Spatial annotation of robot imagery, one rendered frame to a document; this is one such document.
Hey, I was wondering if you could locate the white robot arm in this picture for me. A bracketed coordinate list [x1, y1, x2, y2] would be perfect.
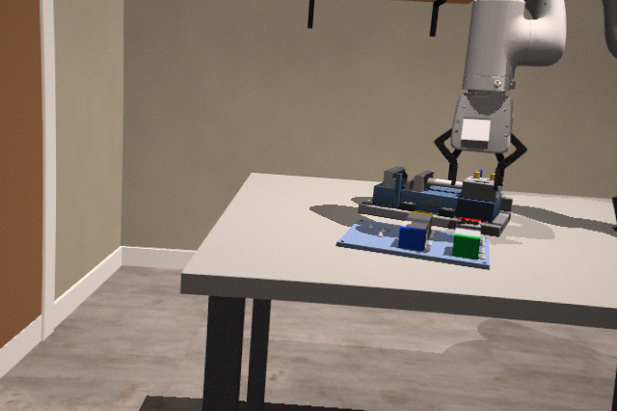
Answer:
[461, 0, 617, 150]

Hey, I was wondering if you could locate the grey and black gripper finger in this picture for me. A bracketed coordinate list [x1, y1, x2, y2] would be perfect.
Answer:
[494, 133, 527, 191]
[434, 128, 462, 185]

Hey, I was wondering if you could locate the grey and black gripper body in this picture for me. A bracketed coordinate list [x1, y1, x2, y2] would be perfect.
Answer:
[451, 93, 513, 153]

